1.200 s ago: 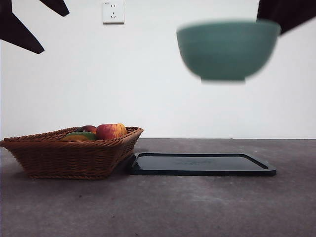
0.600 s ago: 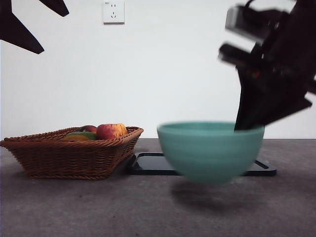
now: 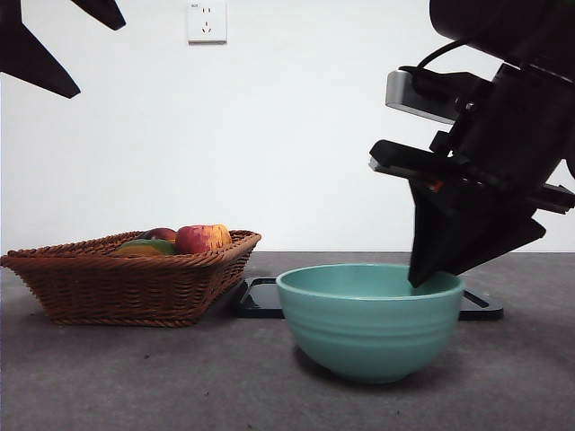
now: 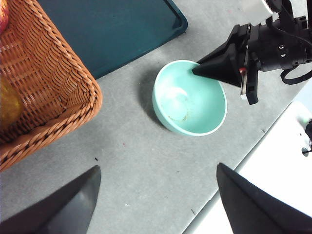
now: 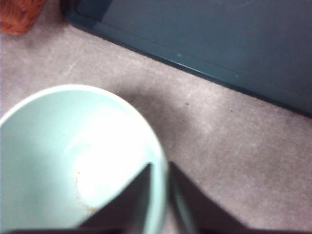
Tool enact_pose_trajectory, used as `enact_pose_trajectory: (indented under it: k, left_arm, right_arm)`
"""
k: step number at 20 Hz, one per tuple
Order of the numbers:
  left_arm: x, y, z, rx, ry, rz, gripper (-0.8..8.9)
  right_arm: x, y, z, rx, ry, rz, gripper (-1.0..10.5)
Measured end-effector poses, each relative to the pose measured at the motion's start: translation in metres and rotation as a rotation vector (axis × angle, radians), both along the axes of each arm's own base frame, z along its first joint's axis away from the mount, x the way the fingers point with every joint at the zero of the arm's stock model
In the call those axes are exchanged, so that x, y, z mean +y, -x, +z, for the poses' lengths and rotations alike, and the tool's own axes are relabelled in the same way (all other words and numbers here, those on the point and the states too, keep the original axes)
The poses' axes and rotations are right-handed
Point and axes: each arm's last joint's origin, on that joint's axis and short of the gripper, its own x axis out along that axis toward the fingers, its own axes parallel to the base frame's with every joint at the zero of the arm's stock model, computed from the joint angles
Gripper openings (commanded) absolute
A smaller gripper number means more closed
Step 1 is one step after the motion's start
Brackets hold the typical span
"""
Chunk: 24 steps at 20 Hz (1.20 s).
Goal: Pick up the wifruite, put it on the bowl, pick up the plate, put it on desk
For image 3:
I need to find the red yellow apple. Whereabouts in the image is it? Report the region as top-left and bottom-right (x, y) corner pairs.
(174, 224), (233, 255)

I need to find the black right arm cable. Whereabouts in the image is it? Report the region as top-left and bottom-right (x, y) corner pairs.
(416, 39), (469, 72)

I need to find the brown kiwifruit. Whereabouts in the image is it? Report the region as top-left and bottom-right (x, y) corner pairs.
(110, 244), (164, 259)

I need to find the teal ceramic bowl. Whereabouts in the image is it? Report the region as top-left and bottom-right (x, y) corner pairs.
(275, 263), (465, 385)

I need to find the green fruit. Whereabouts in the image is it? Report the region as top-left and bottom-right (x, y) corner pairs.
(119, 238), (177, 257)

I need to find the brown wicker basket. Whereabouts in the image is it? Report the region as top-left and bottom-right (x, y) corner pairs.
(0, 229), (263, 328)

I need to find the black rectangular tray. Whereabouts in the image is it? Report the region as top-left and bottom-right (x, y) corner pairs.
(231, 277), (505, 321)

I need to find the dark red fruit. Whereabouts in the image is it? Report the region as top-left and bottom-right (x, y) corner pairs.
(138, 227), (178, 243)

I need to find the white wall socket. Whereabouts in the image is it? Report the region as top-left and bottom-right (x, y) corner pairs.
(187, 1), (228, 46)

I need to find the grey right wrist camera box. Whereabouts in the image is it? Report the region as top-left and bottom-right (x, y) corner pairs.
(385, 66), (460, 125)

